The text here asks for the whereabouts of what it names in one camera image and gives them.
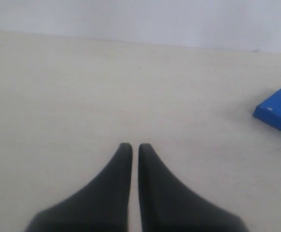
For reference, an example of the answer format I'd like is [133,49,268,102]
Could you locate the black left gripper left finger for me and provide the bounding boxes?
[26,143,133,232]

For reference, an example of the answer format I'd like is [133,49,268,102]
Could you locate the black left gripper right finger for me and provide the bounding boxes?
[138,144,249,232]

